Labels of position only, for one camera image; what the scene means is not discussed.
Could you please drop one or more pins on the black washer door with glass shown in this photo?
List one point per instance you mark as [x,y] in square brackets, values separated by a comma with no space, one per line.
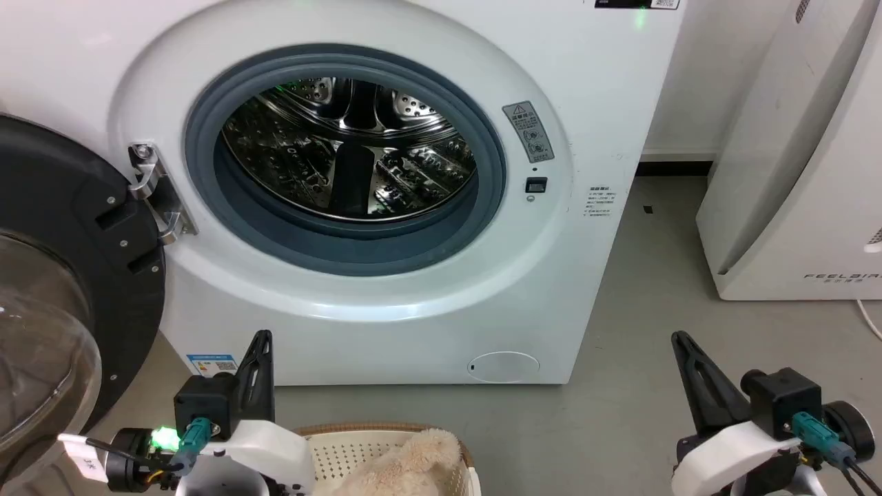
[62,227]

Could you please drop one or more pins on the beige plush toy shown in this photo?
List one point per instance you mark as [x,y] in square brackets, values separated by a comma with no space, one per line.
[406,465]

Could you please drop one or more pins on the silver metal door hinge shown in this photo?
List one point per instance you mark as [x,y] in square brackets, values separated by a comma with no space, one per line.
[155,189]

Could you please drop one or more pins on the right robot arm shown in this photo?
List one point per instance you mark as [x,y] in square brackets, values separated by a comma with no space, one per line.
[851,430]

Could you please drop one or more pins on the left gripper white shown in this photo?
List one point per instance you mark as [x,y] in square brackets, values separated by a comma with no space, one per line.
[265,451]

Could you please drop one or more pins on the blue energy label sticker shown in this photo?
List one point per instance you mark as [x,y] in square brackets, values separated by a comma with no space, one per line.
[211,364]

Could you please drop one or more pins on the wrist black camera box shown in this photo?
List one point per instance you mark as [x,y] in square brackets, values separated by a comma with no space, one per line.
[782,399]
[203,406]

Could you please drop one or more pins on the beige plastic laundry basket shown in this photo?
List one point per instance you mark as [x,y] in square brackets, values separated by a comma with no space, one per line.
[331,455]

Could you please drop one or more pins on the stainless steel washer drum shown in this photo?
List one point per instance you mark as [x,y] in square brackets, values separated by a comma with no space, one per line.
[351,148]

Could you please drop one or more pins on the oval drain filter cover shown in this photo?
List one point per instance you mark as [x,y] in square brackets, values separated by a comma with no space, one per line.
[503,366]

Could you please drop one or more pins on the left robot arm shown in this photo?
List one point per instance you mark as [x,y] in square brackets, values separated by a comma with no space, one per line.
[134,458]

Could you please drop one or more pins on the black wall baseboard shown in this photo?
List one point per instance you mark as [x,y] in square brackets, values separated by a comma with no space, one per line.
[674,168]

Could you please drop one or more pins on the white front-load washing machine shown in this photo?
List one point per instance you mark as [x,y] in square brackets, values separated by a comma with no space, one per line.
[565,83]

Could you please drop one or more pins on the grey warning sticker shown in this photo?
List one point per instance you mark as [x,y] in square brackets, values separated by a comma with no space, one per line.
[528,131]

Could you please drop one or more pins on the black door latch socket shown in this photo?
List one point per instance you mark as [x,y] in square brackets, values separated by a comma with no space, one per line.
[536,184]

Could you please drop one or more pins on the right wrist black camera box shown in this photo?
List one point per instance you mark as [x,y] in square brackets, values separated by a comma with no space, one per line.
[782,399]

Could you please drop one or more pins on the grey rubber door gasket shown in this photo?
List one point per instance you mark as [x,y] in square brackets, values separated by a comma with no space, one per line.
[358,248]

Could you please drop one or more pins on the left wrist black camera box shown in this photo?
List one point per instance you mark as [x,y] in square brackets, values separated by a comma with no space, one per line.
[203,406]

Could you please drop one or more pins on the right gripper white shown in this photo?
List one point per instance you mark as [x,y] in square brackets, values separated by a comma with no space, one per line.
[730,458]

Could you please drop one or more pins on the black control display panel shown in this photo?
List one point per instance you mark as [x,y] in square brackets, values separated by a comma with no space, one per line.
[637,3]

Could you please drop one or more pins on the white air purifier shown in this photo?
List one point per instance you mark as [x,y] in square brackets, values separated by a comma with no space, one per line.
[799,172]

